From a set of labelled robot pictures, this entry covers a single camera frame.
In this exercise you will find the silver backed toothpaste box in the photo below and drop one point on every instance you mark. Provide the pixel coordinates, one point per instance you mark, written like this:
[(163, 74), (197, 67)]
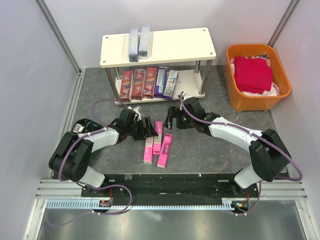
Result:
[(138, 84)]

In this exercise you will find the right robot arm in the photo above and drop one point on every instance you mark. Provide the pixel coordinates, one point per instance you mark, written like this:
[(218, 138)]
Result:
[(268, 154)]

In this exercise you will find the white RiO toothpaste box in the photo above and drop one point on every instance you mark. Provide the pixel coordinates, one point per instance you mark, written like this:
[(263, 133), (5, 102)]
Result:
[(170, 85)]

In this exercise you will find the red 3D toothpaste box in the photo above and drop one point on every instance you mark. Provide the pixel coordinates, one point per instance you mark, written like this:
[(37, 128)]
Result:
[(149, 83)]

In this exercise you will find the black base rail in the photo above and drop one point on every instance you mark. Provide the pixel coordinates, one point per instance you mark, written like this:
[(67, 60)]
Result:
[(217, 185)]

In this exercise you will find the silver red toothpaste box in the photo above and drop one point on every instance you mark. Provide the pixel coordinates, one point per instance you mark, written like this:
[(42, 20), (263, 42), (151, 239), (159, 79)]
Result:
[(126, 85)]

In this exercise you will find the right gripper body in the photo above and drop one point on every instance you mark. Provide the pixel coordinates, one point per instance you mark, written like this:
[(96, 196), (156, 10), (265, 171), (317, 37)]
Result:
[(185, 122)]

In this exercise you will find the white two-tier shelf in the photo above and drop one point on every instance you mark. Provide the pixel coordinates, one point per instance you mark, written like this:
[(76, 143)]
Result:
[(165, 47)]

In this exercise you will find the red folded cloth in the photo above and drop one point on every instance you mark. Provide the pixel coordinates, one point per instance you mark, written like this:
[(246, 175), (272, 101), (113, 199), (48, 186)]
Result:
[(252, 75)]

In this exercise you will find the clear Protefix box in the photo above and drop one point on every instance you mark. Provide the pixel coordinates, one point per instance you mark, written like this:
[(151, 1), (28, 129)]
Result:
[(133, 45), (143, 48)]

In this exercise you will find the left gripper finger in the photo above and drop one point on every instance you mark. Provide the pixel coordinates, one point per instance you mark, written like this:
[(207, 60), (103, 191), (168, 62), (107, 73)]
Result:
[(149, 130), (141, 134)]

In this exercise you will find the orange plastic basket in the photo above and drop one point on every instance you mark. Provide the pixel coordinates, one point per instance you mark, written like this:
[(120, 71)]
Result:
[(241, 102)]

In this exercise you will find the slotted cable duct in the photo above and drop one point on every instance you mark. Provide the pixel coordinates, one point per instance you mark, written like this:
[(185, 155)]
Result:
[(106, 204)]

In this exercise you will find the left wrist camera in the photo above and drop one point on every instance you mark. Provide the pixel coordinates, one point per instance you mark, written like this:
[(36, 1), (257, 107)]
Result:
[(137, 114)]

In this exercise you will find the purple toothpaste box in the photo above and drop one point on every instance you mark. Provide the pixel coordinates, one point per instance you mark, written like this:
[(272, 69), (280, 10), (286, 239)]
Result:
[(160, 83)]

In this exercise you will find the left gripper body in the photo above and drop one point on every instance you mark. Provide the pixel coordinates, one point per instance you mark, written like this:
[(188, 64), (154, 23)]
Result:
[(136, 125)]

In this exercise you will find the pink box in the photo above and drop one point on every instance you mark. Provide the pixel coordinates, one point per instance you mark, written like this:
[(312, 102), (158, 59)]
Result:
[(157, 141), (165, 150), (148, 150)]

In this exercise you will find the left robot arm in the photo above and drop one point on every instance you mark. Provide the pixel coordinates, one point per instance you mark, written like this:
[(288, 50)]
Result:
[(71, 158)]

